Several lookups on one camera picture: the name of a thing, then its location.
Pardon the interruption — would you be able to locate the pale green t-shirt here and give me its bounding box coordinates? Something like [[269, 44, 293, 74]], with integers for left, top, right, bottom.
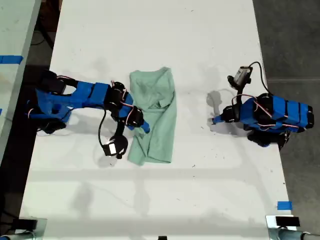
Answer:
[[127, 66, 177, 167]]

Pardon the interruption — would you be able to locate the short blue tape strip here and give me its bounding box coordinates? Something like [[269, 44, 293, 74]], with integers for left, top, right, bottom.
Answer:
[[276, 200, 293, 211]]

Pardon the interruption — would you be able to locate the grey metal pipe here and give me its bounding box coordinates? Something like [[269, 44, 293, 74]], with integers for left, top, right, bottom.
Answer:
[[269, 227, 320, 240]]

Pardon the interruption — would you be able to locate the long blue tape strip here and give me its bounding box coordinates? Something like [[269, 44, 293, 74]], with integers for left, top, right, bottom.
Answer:
[[0, 54, 24, 65]]

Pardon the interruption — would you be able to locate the black camera stalk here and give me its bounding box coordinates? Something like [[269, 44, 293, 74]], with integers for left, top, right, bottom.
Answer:
[[115, 119, 126, 138], [232, 84, 248, 107]]

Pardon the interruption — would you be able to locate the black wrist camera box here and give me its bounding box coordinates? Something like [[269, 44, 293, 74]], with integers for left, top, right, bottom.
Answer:
[[103, 134, 130, 160]]

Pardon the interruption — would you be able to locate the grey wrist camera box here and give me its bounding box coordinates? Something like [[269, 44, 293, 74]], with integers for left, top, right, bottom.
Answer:
[[227, 65, 253, 89]]

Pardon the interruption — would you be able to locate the black floor cable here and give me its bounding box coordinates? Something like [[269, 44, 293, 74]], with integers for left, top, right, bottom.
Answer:
[[30, 23, 55, 50]]

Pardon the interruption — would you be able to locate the black box on metal bracket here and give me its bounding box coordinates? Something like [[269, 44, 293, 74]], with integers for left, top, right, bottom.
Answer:
[[274, 216, 301, 227]]

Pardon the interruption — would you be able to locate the black box with cables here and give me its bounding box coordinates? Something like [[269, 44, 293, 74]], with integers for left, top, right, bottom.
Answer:
[[11, 218, 39, 233]]

